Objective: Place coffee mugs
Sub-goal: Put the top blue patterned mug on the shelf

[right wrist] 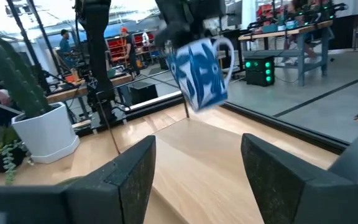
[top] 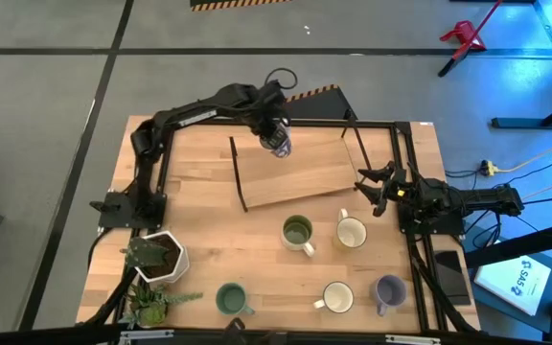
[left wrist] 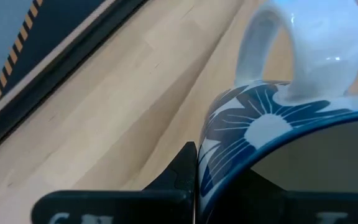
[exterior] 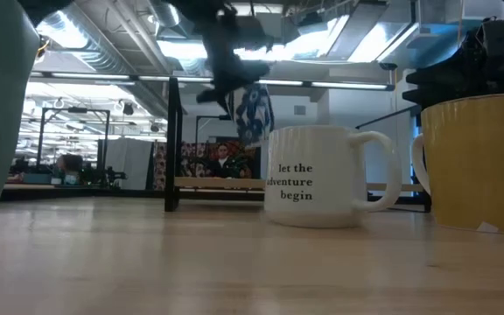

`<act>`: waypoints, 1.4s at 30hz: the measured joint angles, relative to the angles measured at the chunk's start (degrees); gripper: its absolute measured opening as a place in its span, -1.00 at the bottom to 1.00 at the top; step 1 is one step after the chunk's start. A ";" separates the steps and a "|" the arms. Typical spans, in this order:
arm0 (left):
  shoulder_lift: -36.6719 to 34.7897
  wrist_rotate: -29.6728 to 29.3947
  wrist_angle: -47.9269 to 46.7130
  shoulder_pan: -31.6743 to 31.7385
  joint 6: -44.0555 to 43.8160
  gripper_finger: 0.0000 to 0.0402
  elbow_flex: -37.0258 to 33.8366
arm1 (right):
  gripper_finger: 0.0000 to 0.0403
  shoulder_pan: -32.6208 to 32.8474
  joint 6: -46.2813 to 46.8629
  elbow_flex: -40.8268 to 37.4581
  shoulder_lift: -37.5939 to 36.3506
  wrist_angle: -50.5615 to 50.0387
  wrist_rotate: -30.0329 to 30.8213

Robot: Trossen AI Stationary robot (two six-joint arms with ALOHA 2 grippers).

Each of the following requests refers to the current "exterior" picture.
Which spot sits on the white text mug olive interior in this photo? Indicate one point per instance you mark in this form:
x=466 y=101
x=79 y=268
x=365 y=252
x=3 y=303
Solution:
x=317 y=184

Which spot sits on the white partition curtain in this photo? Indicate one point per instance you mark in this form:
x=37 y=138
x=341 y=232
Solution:
x=129 y=164

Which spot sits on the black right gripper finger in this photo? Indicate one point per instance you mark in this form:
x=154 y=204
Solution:
x=427 y=98
x=436 y=78

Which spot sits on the person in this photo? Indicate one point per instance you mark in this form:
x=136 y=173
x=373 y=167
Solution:
x=222 y=159

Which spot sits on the white blue floral mug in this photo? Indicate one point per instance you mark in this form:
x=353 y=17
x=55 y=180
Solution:
x=252 y=114

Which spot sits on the colourful patterned backdrop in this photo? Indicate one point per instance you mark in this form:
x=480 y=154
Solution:
x=191 y=164

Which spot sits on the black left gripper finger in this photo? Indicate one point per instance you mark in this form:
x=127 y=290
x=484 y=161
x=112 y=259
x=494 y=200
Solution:
x=217 y=98

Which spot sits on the black metal stand frame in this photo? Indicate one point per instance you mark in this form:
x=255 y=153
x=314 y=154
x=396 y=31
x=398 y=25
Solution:
x=41 y=135

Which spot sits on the black bar with light strips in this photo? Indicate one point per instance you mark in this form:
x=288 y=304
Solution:
x=348 y=85

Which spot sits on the wooden shelf black frame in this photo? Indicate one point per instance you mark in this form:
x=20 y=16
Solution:
x=217 y=183

